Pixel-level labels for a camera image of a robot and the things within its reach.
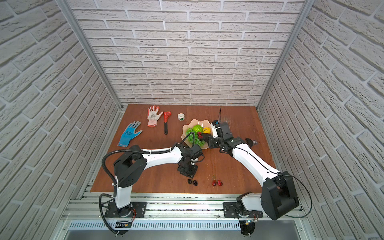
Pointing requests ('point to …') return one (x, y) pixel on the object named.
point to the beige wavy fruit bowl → (204, 123)
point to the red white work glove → (153, 115)
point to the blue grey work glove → (129, 133)
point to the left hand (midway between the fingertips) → (194, 176)
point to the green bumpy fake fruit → (197, 128)
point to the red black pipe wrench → (166, 115)
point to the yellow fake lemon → (206, 130)
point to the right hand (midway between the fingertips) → (210, 138)
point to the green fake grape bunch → (197, 140)
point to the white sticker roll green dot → (181, 117)
